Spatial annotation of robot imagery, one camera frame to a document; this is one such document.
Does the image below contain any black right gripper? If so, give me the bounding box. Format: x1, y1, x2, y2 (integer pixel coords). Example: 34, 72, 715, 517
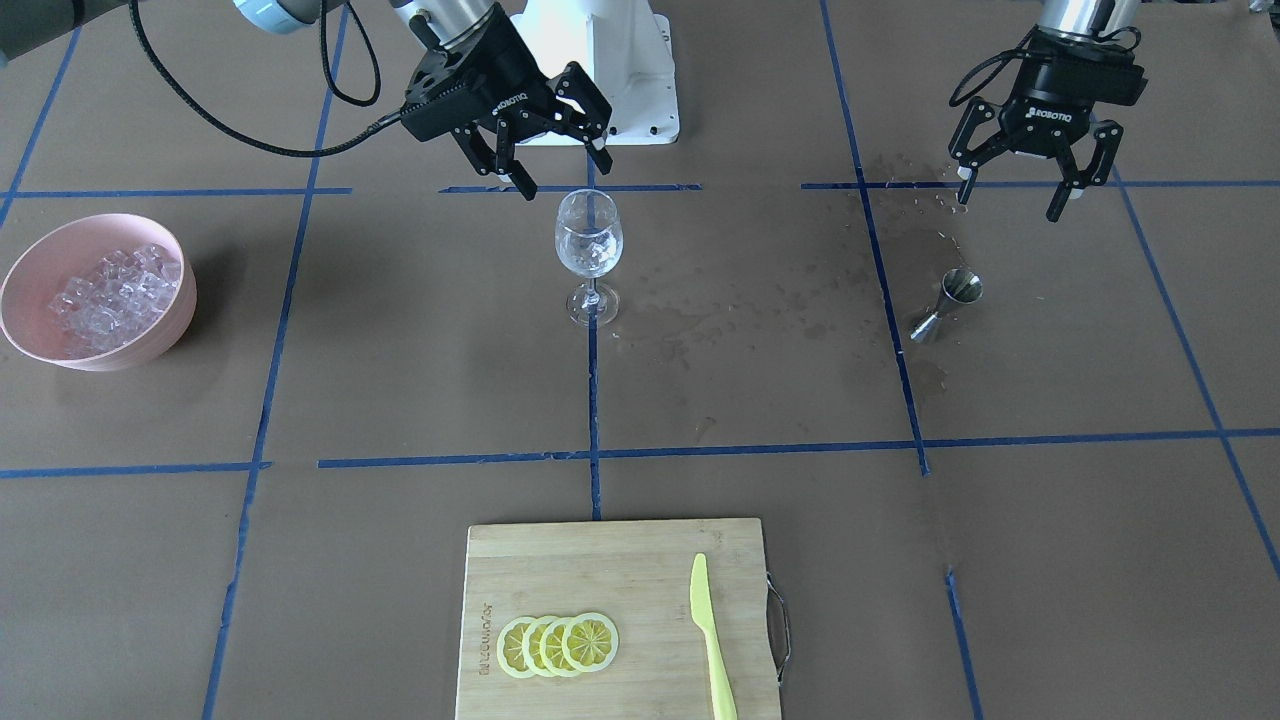
434, 15, 613, 201

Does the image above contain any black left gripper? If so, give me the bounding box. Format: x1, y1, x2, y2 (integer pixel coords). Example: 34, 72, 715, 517
948, 61, 1124, 222

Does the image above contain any clear ice cube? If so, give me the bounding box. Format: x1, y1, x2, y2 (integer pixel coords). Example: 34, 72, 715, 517
573, 234, 617, 275

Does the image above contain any steel double jigger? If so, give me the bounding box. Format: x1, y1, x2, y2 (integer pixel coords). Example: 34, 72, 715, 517
908, 266, 984, 345

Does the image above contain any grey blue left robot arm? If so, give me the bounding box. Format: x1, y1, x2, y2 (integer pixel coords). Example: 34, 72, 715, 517
948, 1, 1148, 222

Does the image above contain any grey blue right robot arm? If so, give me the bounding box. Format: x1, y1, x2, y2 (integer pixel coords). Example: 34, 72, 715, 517
1, 1, 613, 201

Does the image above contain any clear wine glass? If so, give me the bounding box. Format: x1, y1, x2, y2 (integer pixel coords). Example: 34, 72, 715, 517
556, 190, 625, 327

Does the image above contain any pile of clear ice cubes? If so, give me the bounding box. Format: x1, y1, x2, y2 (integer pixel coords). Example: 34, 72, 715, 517
47, 243, 182, 359

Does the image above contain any bamboo cutting board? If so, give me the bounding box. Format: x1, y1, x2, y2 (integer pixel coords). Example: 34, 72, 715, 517
454, 518, 782, 719

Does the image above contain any pink bowl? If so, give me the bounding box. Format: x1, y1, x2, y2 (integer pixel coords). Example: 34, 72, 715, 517
3, 213, 197, 372

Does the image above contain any lemon slice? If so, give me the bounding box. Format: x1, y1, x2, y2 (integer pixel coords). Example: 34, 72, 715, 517
561, 612, 620, 673
521, 615, 561, 678
538, 618, 581, 678
498, 616, 538, 679

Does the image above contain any yellow plastic knife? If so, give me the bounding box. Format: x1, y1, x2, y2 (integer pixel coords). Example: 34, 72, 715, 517
687, 553, 739, 719

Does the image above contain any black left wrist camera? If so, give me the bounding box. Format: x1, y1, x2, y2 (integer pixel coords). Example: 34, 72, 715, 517
1012, 45, 1148, 108

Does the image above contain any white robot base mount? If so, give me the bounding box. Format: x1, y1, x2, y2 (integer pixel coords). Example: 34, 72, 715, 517
511, 1, 681, 146

